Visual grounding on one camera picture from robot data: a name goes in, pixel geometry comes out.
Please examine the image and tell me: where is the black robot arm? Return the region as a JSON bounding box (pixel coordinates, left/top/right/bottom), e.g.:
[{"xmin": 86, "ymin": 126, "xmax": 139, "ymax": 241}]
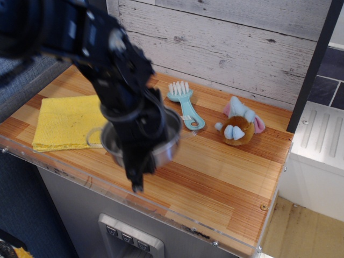
[{"xmin": 1, "ymin": 1, "xmax": 167, "ymax": 192}]

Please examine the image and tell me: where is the white ribbed drainboard unit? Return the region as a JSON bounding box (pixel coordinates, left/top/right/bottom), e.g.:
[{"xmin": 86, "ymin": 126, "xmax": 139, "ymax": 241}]
[{"xmin": 279, "ymin": 102, "xmax": 343, "ymax": 220}]

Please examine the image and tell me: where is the grey toy fridge cabinet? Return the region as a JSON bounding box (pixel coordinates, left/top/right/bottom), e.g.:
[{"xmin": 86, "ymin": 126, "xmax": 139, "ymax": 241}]
[{"xmin": 39, "ymin": 168, "xmax": 259, "ymax": 257}]

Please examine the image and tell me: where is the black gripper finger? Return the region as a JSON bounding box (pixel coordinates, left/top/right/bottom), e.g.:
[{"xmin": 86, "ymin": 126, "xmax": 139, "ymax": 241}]
[{"xmin": 126, "ymin": 158, "xmax": 155, "ymax": 192}]

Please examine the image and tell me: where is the silver dispenser button panel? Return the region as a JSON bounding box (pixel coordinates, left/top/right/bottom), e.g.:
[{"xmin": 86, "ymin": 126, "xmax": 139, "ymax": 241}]
[{"xmin": 98, "ymin": 213, "xmax": 165, "ymax": 257}]

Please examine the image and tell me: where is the black vertical post right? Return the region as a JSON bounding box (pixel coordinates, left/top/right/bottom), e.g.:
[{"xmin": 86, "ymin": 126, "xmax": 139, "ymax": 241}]
[{"xmin": 286, "ymin": 0, "xmax": 343, "ymax": 133}]

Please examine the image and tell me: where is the clear acrylic table edge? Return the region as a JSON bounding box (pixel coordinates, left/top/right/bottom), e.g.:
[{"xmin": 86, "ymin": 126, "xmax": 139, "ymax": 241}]
[{"xmin": 1, "ymin": 128, "xmax": 292, "ymax": 257}]

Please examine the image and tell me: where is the stainless steel pot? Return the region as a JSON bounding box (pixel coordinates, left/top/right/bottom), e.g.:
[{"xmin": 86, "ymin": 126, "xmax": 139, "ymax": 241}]
[{"xmin": 85, "ymin": 107, "xmax": 183, "ymax": 167}]

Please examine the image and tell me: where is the brown and blue plush toy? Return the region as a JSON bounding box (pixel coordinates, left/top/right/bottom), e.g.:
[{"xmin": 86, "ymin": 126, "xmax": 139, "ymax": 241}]
[{"xmin": 214, "ymin": 96, "xmax": 266, "ymax": 146}]

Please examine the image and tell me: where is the yellow folded towel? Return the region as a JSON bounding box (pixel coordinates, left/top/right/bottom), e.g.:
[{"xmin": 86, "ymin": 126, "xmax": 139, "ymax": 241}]
[{"xmin": 32, "ymin": 95, "xmax": 107, "ymax": 152}]

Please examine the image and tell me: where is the yellow object bottom left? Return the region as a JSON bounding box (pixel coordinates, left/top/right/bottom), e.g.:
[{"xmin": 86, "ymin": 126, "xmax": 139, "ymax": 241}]
[{"xmin": 14, "ymin": 248, "xmax": 33, "ymax": 258}]

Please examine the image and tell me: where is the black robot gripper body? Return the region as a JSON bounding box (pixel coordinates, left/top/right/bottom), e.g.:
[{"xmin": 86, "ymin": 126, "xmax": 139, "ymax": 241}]
[{"xmin": 101, "ymin": 89, "xmax": 168, "ymax": 175}]

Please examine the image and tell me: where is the light blue dish brush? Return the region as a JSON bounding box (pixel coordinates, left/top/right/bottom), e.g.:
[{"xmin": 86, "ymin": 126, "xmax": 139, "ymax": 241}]
[{"xmin": 167, "ymin": 81, "xmax": 205, "ymax": 131}]

